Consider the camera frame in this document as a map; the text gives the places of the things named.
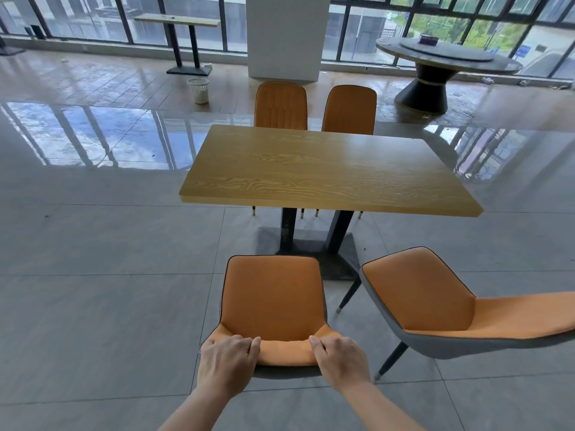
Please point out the person's left hand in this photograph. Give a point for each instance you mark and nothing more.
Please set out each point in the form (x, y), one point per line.
(222, 364)

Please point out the person's right hand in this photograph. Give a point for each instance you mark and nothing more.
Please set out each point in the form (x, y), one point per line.
(343, 363)

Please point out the person's left thumb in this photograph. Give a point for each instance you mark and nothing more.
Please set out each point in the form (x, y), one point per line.
(255, 350)

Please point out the person's right thumb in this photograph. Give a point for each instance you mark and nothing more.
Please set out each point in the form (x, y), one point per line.
(317, 349)

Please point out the orange grey upholstered chair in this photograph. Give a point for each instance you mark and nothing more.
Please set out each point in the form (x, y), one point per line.
(274, 305)
(349, 109)
(281, 105)
(453, 309)

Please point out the person's left forearm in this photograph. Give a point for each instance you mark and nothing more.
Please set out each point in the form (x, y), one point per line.
(195, 410)

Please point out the person's right forearm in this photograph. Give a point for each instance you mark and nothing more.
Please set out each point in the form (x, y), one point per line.
(384, 410)

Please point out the rectangular wooden dining table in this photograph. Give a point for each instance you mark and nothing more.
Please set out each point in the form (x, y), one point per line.
(328, 170)

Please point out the white mesh waste basket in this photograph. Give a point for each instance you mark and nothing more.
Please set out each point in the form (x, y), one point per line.
(198, 90)

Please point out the round grey marble table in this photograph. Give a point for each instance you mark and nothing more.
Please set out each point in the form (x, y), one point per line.
(431, 62)

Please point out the white square pillar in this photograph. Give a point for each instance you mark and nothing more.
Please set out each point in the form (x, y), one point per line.
(287, 38)

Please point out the dark tissue box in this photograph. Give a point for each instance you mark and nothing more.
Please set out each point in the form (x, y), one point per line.
(427, 39)

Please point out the narrow wooden bar table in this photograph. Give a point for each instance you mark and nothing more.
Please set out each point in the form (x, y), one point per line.
(179, 22)

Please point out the black framed glass windows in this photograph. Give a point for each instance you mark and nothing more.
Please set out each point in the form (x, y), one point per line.
(449, 22)

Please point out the black table base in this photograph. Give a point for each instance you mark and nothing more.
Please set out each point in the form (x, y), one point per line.
(11, 50)

